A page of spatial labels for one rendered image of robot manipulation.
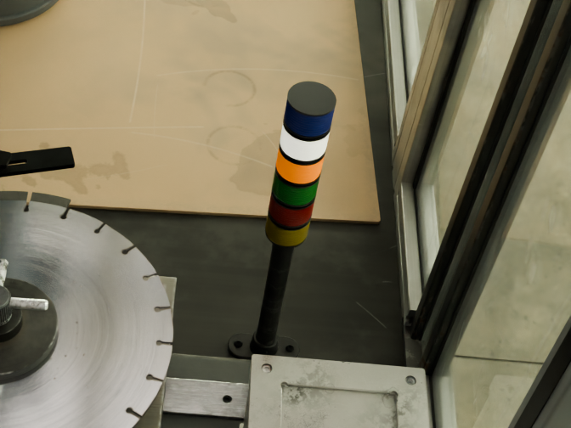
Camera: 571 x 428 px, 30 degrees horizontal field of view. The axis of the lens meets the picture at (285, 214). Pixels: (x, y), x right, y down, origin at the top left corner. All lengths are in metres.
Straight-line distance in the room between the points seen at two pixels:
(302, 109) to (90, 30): 0.74
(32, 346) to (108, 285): 0.10
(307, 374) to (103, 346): 0.21
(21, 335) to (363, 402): 0.34
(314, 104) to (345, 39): 0.73
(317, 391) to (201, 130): 0.54
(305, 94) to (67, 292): 0.31
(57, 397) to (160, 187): 0.49
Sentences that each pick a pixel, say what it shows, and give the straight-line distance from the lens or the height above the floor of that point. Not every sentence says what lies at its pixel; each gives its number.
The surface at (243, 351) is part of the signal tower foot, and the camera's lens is 1.27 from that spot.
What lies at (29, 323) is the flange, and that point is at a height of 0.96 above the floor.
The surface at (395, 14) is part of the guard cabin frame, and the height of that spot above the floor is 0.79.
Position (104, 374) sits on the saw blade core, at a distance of 1.02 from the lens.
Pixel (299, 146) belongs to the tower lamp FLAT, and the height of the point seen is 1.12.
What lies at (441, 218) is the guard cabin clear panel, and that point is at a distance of 1.27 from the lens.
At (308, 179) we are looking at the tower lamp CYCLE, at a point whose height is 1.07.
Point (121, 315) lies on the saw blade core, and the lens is 1.06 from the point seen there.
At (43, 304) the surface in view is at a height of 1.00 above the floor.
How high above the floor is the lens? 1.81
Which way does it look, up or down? 49 degrees down
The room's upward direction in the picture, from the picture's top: 11 degrees clockwise
